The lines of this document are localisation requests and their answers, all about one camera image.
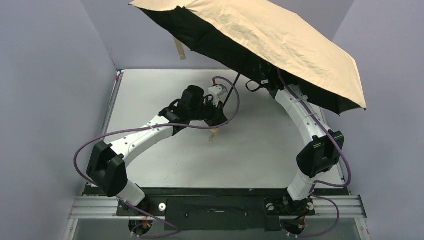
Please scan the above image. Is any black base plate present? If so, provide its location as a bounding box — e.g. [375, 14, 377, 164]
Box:
[82, 187, 349, 232]

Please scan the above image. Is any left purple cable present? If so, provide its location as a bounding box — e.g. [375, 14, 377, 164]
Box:
[73, 76, 241, 239]

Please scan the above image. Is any beige umbrella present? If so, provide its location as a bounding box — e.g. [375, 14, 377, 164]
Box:
[130, 0, 367, 114]

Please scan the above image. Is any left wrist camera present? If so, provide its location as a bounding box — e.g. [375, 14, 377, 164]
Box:
[208, 84, 228, 107]

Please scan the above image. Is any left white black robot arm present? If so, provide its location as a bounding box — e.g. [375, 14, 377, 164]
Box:
[86, 84, 228, 206]

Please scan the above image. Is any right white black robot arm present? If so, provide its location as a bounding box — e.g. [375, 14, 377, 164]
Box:
[259, 66, 346, 201]

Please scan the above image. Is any aluminium frame rail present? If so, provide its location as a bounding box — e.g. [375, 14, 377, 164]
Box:
[68, 195, 367, 220]

